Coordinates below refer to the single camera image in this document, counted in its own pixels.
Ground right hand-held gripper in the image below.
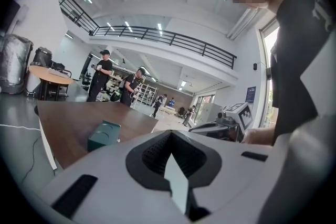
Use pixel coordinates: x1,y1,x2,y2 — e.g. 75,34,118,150
188,102,257,143

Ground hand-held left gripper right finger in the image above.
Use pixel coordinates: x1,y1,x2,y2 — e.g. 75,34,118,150
172,130,279,224

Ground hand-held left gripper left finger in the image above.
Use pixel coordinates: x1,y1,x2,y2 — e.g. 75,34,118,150
41,130,190,224

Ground dark green box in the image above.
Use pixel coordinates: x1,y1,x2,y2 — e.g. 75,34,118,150
87,120,122,153

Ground teal rectangular tray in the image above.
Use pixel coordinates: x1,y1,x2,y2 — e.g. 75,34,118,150
114,124,122,145

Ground person's right forearm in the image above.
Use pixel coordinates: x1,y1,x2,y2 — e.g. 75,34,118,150
241,127,276,146

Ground white cabinet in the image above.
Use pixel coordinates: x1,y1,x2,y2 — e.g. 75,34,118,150
202,102,224,124

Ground pale wooden table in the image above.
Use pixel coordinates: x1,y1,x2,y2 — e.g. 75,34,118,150
159,106,177,118

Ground brown wooden table white legs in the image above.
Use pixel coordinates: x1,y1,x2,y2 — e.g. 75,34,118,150
34,101,160,170

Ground glass window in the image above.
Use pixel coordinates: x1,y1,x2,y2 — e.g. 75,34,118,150
259,26,279,129

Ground black balcony railing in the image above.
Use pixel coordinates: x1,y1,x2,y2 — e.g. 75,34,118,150
55,0,237,70

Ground person's black printed t-shirt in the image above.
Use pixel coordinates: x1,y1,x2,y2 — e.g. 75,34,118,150
269,0,336,141

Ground silver wrapped machine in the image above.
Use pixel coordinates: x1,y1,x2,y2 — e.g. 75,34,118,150
0,34,34,94

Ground blue wall poster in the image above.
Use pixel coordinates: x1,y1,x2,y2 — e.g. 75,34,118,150
246,86,257,104

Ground black cable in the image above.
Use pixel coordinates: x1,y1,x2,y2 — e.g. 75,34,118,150
20,136,40,184

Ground white cable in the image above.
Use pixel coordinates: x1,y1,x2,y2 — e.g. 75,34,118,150
0,124,40,131

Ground round wooden table black pedestal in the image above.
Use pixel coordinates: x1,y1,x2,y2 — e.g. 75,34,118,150
28,65,75,102

